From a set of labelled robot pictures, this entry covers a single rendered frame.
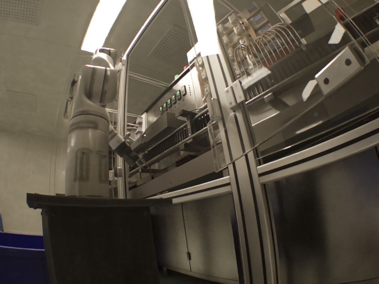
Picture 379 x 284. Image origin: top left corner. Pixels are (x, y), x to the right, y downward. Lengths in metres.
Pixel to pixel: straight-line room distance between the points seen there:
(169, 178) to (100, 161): 0.48
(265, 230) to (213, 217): 0.57
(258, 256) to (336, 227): 0.35
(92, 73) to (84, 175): 0.23
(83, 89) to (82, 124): 0.08
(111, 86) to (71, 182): 0.23
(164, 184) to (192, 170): 0.20
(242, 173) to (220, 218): 0.52
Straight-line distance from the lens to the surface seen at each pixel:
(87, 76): 0.46
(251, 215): 0.45
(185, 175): 0.72
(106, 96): 0.47
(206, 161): 0.64
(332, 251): 0.75
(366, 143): 0.37
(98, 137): 0.39
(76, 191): 0.36
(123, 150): 0.93
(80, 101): 0.42
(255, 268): 0.48
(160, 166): 1.71
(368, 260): 0.76
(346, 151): 0.37
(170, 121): 1.10
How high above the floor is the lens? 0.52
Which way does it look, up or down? 20 degrees up
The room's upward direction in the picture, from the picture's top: 8 degrees counter-clockwise
